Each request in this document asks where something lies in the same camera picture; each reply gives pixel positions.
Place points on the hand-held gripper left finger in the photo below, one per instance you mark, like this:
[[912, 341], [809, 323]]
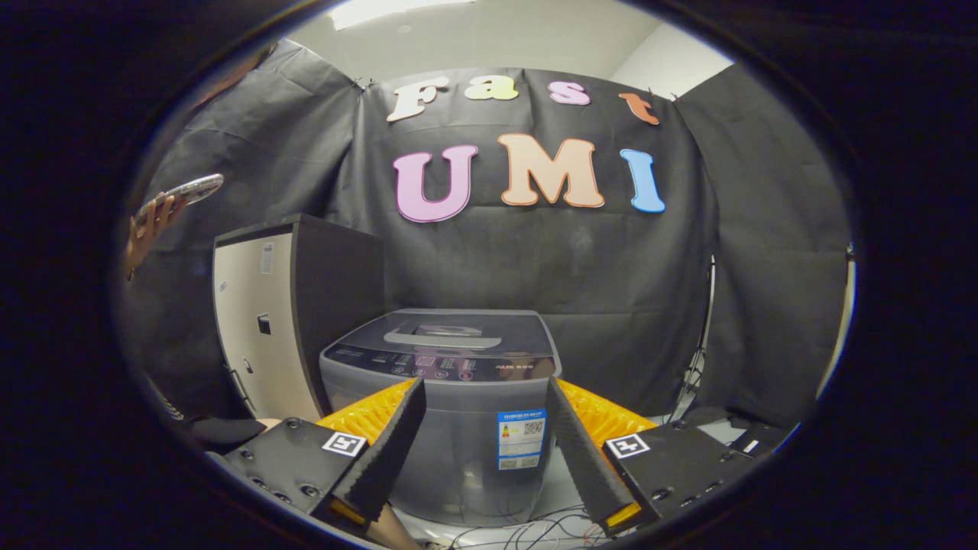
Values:
[[386, 451]]

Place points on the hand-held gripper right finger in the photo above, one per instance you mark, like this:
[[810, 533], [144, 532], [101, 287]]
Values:
[[584, 458]]

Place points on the grey washing machine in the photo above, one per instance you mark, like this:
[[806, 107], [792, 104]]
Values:
[[466, 451]]

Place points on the smartphone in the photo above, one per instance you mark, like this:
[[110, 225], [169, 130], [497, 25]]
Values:
[[187, 189]]

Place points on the person's bare leg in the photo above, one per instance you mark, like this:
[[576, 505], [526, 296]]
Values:
[[393, 533]]

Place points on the black and cream cabinet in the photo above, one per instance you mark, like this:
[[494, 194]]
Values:
[[336, 290]]

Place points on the black light stand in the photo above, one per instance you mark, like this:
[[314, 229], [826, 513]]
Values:
[[703, 328]]

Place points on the black backdrop cloth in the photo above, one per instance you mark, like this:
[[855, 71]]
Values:
[[611, 267]]

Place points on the ceiling light panel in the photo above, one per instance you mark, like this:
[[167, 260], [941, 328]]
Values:
[[390, 9]]

